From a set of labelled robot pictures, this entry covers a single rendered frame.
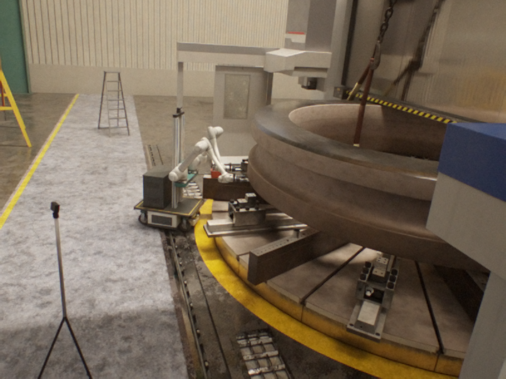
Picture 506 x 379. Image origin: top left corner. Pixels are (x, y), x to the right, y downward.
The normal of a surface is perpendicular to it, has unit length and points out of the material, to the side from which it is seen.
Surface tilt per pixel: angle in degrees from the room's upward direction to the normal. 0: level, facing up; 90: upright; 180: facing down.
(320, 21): 90
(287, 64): 90
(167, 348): 0
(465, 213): 90
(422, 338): 0
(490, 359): 90
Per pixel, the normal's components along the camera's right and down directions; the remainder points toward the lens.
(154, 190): -0.21, 0.30
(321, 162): -0.71, 0.18
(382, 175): -0.51, 0.25
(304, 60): 0.27, 0.33
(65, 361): 0.07, -0.94
